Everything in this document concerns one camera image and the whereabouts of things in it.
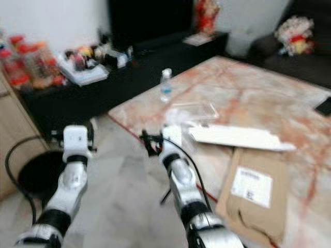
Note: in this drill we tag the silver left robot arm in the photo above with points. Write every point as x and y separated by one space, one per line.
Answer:
70 188

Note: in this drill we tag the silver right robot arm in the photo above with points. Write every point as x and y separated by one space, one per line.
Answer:
186 186

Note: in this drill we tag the black round rubbish bin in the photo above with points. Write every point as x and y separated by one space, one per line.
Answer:
41 178

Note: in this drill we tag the crumpled clear plastic bag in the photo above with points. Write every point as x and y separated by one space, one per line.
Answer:
178 119

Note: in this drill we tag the clear plastic food container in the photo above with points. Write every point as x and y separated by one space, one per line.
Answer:
196 112

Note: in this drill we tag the clear plastic water bottle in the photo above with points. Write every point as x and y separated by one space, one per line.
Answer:
166 86

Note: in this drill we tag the black low TV console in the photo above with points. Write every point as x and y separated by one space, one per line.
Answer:
124 88

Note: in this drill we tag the long white foam tray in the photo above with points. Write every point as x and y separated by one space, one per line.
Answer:
238 137

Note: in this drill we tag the small black box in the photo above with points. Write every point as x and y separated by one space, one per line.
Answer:
117 58

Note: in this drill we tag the white tray of small items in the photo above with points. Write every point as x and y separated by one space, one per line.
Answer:
85 76

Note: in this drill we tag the flat box under figurine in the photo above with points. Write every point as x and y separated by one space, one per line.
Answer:
197 39

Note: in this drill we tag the black flat television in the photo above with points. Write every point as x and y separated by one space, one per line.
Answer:
150 20

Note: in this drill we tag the brown cardboard mailer with label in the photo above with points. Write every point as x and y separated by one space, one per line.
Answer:
253 222

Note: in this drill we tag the clear jar with red lid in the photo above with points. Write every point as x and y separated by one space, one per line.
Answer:
42 64
14 70

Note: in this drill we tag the red gold figurine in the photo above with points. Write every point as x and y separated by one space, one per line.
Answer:
207 15

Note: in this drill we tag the light wooden cabinet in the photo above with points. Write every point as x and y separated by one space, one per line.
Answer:
13 134

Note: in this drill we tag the dark sofa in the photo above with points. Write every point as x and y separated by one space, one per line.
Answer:
305 70

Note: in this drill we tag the plush doll in red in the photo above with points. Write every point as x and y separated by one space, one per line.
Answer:
296 36

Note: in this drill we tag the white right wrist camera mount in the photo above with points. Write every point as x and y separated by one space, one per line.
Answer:
173 138

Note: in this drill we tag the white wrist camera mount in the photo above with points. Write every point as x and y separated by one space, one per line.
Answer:
173 138
76 139

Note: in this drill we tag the folding table metal leg frame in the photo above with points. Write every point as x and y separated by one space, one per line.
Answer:
166 196

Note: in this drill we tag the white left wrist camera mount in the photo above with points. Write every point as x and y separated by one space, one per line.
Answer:
76 139

